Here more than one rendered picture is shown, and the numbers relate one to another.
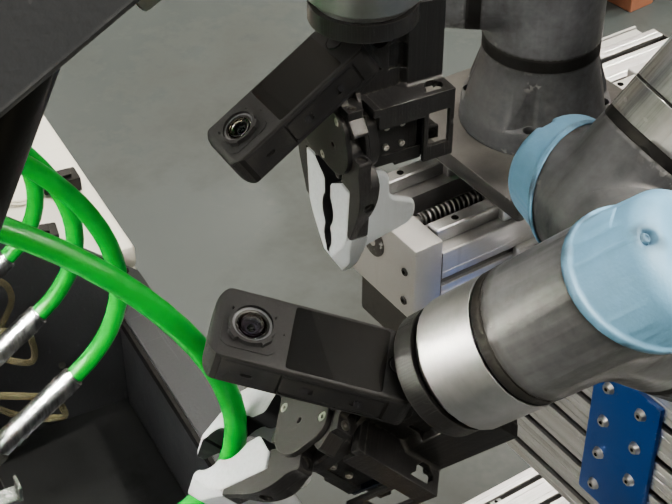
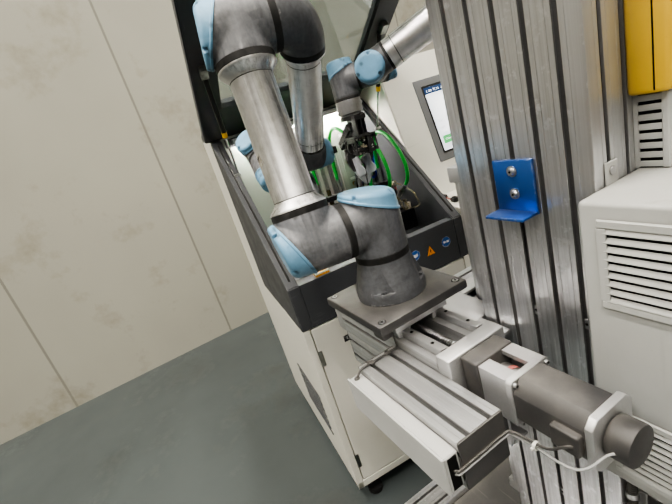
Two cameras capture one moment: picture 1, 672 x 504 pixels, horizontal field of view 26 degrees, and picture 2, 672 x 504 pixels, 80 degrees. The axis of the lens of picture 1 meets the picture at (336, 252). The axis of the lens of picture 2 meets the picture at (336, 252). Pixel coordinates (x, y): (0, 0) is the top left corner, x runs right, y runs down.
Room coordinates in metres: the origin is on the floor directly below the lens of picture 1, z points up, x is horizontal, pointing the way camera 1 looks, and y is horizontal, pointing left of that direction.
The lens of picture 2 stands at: (0.88, -1.28, 1.42)
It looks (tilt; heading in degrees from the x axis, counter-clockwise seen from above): 18 degrees down; 100
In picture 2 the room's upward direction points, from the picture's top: 17 degrees counter-clockwise
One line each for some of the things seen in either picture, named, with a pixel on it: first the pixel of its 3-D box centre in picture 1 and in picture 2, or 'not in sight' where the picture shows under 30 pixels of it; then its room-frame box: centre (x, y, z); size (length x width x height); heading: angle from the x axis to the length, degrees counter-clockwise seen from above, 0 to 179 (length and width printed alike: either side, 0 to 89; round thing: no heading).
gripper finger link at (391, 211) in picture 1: (375, 219); (362, 170); (0.80, -0.03, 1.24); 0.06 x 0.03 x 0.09; 118
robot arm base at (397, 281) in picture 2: not in sight; (386, 268); (0.83, -0.48, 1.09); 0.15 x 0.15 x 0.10
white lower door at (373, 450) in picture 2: not in sight; (411, 369); (0.79, 0.03, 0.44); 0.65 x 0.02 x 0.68; 28
